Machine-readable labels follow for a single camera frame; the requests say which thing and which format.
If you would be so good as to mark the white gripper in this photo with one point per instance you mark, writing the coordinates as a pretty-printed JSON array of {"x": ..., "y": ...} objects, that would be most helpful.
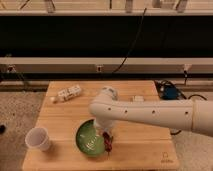
[{"x": 102, "y": 126}]

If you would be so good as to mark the white paper cup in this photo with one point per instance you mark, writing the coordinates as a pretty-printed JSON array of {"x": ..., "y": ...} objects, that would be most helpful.
[{"x": 38, "y": 138}]

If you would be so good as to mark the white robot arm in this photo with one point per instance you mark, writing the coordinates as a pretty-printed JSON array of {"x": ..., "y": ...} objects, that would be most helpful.
[{"x": 189, "y": 115}]

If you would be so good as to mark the small white block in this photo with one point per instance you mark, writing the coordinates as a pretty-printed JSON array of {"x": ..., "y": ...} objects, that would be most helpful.
[{"x": 137, "y": 98}]

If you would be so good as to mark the blue device with cables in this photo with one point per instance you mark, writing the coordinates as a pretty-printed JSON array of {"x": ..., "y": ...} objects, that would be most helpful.
[{"x": 168, "y": 91}]

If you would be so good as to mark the green ceramic bowl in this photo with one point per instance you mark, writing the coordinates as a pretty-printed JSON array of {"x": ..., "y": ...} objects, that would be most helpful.
[{"x": 88, "y": 141}]

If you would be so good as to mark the wooden cutting board table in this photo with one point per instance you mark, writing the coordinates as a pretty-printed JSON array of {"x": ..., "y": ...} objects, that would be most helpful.
[{"x": 135, "y": 146}]

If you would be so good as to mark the red pepper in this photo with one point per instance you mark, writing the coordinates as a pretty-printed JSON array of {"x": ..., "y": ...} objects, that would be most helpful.
[{"x": 107, "y": 142}]

